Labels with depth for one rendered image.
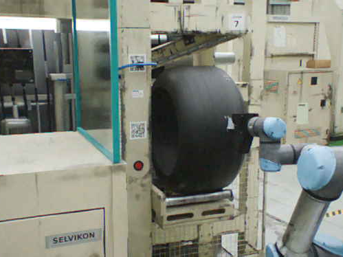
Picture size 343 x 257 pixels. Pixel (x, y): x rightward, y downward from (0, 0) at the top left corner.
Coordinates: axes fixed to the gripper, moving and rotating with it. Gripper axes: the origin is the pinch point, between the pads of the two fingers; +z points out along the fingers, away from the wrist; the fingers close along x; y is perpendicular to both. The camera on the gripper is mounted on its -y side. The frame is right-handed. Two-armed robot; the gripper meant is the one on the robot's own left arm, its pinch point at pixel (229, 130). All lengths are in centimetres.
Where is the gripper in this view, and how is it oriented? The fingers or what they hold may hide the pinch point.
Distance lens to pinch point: 199.4
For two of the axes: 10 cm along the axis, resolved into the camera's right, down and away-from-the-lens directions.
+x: -9.3, 0.7, -3.5
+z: -3.5, -0.5, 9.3
